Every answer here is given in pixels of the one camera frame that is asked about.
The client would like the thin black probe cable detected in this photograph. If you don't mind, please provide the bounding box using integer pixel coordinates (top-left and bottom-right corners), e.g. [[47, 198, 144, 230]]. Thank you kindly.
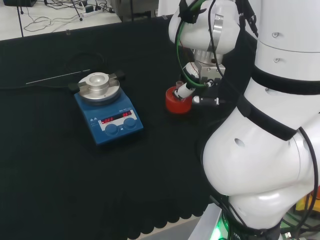
[[62, 50, 107, 74]]

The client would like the steel probe rod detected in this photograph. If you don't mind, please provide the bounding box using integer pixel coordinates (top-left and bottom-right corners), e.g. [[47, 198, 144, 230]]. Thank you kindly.
[[25, 68, 92, 85]]

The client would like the pale base plate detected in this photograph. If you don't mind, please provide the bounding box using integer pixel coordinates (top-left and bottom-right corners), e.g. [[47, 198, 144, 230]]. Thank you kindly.
[[193, 202, 226, 240]]

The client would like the thick black power cable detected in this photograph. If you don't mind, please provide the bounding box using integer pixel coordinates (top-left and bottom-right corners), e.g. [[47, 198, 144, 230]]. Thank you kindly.
[[0, 83, 72, 92]]

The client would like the red flask ring stand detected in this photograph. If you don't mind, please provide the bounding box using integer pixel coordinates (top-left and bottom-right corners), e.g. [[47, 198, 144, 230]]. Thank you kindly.
[[164, 85, 193, 115]]

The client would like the heater with blue base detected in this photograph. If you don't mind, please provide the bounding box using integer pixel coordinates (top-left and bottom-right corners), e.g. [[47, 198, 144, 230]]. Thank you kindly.
[[68, 70, 145, 148]]

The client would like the yellow stop button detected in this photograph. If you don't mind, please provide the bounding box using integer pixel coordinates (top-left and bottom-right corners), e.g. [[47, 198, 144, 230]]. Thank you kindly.
[[294, 192, 315, 215]]

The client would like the white power strip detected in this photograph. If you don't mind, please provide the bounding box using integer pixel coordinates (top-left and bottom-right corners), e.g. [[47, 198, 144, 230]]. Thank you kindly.
[[82, 4, 104, 18]]

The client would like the green cable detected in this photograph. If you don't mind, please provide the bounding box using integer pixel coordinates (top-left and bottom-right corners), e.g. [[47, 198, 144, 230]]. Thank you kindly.
[[175, 0, 210, 89]]

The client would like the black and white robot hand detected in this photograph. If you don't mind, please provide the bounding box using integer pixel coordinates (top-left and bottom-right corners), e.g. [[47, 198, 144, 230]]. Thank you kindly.
[[174, 60, 227, 107]]

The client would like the black cloth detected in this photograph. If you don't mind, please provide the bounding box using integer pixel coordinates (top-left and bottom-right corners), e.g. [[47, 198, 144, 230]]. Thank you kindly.
[[0, 15, 258, 240]]

